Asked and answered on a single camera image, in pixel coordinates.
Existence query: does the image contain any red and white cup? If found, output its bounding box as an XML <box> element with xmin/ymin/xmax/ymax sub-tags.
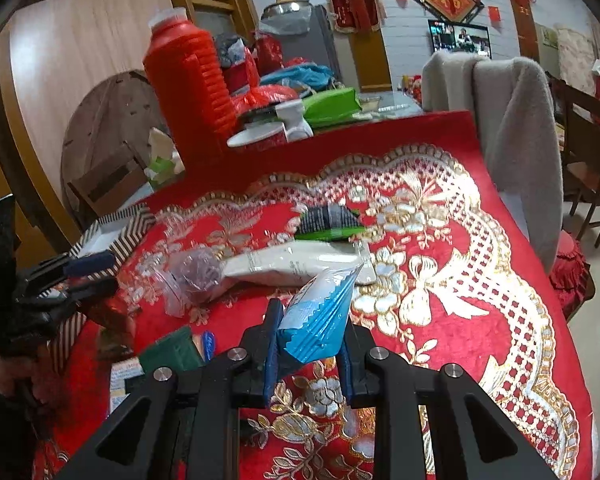
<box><xmin>226</xmin><ymin>125</ymin><xmax>287</xmax><ymax>153</ymax></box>

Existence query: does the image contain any bright green bag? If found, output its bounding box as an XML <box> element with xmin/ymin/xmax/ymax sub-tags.
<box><xmin>300</xmin><ymin>87</ymin><xmax>362</xmax><ymax>128</ymax></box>

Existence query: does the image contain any green tissue box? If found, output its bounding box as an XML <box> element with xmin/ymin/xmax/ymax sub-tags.
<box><xmin>142</xmin><ymin>127</ymin><xmax>186</xmax><ymax>192</ymax></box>

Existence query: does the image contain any red stool cushion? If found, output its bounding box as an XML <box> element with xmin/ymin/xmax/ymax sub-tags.
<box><xmin>549</xmin><ymin>230</ymin><xmax>596</xmax><ymax>321</ymax></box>

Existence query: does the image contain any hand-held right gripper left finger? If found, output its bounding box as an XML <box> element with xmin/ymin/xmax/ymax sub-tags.
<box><xmin>55</xmin><ymin>297</ymin><xmax>286</xmax><ymax>480</ymax></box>

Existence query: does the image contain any striped cardboard box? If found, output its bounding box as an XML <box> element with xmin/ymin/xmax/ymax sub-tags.
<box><xmin>45</xmin><ymin>205</ymin><xmax>157</xmax><ymax>366</ymax></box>

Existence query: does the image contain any person's left hand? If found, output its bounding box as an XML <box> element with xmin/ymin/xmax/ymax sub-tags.
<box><xmin>0</xmin><ymin>344</ymin><xmax>18</xmax><ymax>396</ymax></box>

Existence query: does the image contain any light blue snack packet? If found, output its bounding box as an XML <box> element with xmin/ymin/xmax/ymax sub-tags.
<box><xmin>275</xmin><ymin>262</ymin><xmax>366</xmax><ymax>363</ymax></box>

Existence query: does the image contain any grey fleece covered chair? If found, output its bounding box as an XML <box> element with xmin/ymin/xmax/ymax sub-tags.
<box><xmin>422</xmin><ymin>50</ymin><xmax>565</xmax><ymax>271</ymax></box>

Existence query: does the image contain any red ribbed thermos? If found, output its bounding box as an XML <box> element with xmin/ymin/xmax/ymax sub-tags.
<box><xmin>143</xmin><ymin>7</ymin><xmax>237</xmax><ymax>161</ymax></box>

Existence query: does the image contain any blue plastic bag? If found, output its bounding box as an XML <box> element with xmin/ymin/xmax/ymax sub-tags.
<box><xmin>260</xmin><ymin>62</ymin><xmax>338</xmax><ymax>92</ymax></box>

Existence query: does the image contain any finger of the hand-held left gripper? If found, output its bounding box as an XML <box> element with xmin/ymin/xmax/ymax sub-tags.
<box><xmin>17</xmin><ymin>251</ymin><xmax>117</xmax><ymax>286</ymax></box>
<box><xmin>15</xmin><ymin>277</ymin><xmax>120</xmax><ymax>311</ymax></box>

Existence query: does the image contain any beige curtain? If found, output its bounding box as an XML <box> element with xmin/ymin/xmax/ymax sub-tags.
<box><xmin>555</xmin><ymin>25</ymin><xmax>600</xmax><ymax>96</ymax></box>

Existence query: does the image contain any round wooden tabletop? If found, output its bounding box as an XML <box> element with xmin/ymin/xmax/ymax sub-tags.
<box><xmin>60</xmin><ymin>71</ymin><xmax>173</xmax><ymax>221</ymax></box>

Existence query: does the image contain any steel pot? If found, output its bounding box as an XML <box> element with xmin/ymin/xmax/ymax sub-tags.
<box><xmin>260</xmin><ymin>0</ymin><xmax>313</xmax><ymax>18</ymax></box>

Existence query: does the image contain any clear bag of dark dates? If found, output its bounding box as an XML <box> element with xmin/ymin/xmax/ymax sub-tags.
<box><xmin>155</xmin><ymin>247</ymin><xmax>231</xmax><ymax>318</ymax></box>

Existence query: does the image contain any dark wooden chair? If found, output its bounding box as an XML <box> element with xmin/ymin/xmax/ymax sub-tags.
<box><xmin>545</xmin><ymin>72</ymin><xmax>600</xmax><ymax>248</ymax></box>

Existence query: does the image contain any red plastic bag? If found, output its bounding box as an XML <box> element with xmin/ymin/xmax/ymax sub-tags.
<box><xmin>252</xmin><ymin>35</ymin><xmax>286</xmax><ymax>76</ymax></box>
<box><xmin>230</xmin><ymin>85</ymin><xmax>301</xmax><ymax>121</ymax></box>

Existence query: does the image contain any wall television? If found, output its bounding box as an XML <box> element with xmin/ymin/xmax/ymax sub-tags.
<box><xmin>427</xmin><ymin>19</ymin><xmax>492</xmax><ymax>59</ymax></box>

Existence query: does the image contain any dark green snack packet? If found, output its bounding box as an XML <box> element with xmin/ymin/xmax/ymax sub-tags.
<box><xmin>139</xmin><ymin>326</ymin><xmax>206</xmax><ymax>373</ymax></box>

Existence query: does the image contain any grey cabinet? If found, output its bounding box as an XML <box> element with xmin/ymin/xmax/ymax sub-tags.
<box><xmin>260</xmin><ymin>4</ymin><xmax>338</xmax><ymax>68</ymax></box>

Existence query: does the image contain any red embroidered tablecloth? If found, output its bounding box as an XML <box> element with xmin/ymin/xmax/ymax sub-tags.
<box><xmin>32</xmin><ymin>110</ymin><xmax>596</xmax><ymax>480</ymax></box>

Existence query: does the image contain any dark red snack packet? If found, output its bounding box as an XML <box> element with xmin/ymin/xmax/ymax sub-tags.
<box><xmin>85</xmin><ymin>296</ymin><xmax>137</xmax><ymax>356</ymax></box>

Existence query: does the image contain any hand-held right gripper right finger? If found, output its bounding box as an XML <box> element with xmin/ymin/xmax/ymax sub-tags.
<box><xmin>336</xmin><ymin>325</ymin><xmax>561</xmax><ymax>480</ymax></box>

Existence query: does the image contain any black and green snack packet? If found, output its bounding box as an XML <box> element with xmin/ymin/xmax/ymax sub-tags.
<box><xmin>295</xmin><ymin>204</ymin><xmax>365</xmax><ymax>242</ymax></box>

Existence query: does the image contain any long white snack packet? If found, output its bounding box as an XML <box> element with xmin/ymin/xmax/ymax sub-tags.
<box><xmin>222</xmin><ymin>240</ymin><xmax>378</xmax><ymax>286</ymax></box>

